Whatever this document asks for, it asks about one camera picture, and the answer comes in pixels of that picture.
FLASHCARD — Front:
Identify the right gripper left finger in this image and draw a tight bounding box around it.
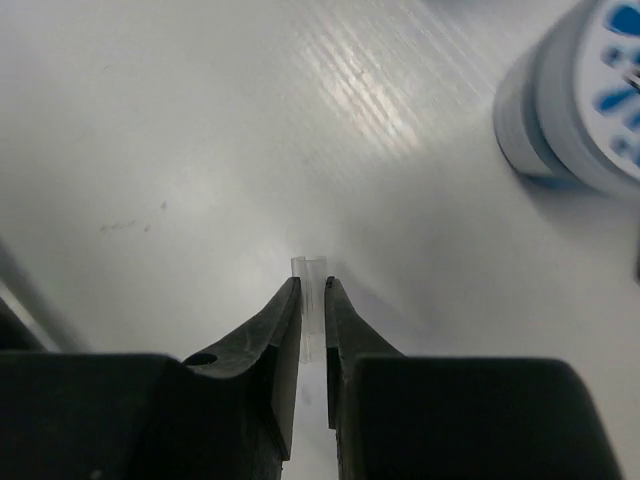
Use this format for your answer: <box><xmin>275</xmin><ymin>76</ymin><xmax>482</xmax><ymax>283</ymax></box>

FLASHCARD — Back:
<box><xmin>183</xmin><ymin>277</ymin><xmax>302</xmax><ymax>460</ymax></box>

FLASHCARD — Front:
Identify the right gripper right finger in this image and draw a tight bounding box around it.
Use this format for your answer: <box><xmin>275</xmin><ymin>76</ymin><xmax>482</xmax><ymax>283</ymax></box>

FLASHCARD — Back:
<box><xmin>323</xmin><ymin>274</ymin><xmax>406</xmax><ymax>431</ymax></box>

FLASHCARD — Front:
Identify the clear blue pen cap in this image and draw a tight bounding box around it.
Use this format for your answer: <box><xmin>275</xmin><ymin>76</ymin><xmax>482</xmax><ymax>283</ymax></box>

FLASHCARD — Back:
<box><xmin>291</xmin><ymin>256</ymin><xmax>328</xmax><ymax>364</ymax></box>

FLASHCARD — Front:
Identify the blue paint jar left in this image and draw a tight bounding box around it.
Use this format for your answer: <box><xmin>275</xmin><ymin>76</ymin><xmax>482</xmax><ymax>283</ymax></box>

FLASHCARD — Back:
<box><xmin>493</xmin><ymin>1</ymin><xmax>639</xmax><ymax>202</ymax></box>

